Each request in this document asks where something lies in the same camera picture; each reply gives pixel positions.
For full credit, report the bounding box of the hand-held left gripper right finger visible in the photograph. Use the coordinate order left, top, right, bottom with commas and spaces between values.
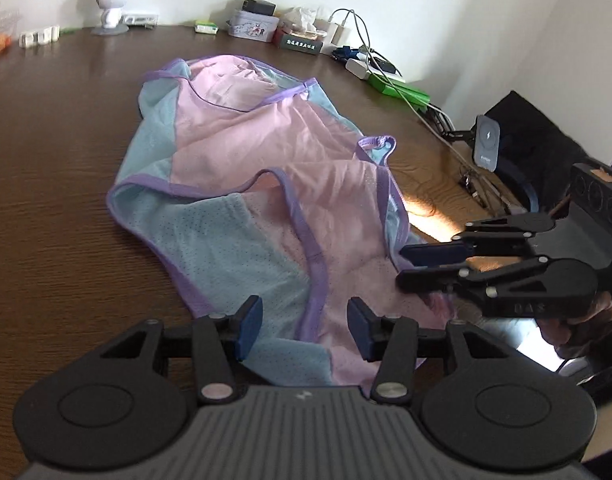
346, 296, 510, 406

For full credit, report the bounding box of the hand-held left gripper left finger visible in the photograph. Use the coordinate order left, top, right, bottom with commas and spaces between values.
99, 294, 265, 406

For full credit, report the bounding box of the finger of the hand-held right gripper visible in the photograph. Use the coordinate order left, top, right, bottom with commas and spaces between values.
399, 212, 557, 267
395, 255, 543, 307

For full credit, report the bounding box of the pink and blue mesh garment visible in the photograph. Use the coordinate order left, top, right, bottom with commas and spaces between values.
106, 55, 460, 389

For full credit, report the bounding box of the person's right hand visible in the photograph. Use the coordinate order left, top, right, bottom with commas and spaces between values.
538, 294, 612, 361

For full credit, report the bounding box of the black chair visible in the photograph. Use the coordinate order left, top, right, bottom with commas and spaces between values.
483, 89, 588, 213

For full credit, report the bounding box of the phone holder stand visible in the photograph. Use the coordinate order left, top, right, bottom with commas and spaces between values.
471, 114, 502, 171

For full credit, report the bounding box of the green flat box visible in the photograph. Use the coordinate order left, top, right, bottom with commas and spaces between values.
368, 70, 431, 107

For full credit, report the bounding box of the black flat device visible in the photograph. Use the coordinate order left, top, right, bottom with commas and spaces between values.
368, 54, 402, 77

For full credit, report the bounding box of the white power bank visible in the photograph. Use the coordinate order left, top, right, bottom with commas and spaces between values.
345, 58, 372, 81

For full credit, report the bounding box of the blue connector adapter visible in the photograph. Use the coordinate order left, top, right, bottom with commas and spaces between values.
330, 46, 368, 62

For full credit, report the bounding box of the dark green labelled box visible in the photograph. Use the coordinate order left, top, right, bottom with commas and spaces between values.
273, 28, 323, 55

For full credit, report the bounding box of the tissue box with white tissue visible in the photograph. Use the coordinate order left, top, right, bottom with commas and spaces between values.
278, 6, 328, 37

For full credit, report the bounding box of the pale tin box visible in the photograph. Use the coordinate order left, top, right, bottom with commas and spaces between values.
228, 9, 281, 41

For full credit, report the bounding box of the white flat device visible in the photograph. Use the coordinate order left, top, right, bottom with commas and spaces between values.
120, 11, 160, 27

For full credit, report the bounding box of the white plastic clip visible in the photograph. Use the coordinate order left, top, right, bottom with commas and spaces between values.
19, 25, 62, 50

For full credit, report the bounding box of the black cable bundle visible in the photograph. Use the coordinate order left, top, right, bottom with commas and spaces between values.
455, 162, 529, 217

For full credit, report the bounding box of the white charging cable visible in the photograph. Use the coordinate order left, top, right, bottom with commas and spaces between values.
329, 8, 467, 163

